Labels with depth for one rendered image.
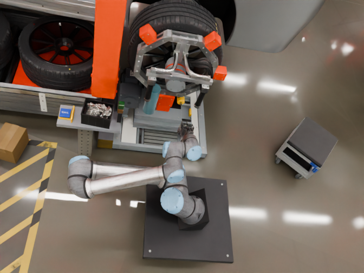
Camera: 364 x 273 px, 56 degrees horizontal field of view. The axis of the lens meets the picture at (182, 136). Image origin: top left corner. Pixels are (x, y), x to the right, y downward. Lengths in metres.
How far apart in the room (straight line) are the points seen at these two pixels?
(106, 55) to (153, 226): 1.13
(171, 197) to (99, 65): 0.95
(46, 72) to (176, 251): 1.56
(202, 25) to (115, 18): 0.55
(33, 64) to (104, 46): 0.76
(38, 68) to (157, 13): 1.00
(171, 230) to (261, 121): 1.62
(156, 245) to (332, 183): 1.88
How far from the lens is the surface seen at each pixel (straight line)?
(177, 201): 2.09
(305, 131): 3.19
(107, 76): 2.35
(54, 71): 2.71
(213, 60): 2.32
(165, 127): 2.92
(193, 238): 2.38
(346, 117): 4.17
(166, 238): 2.33
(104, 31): 2.10
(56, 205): 2.69
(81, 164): 2.06
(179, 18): 2.22
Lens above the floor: 2.48
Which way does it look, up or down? 54 degrees down
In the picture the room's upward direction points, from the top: 24 degrees clockwise
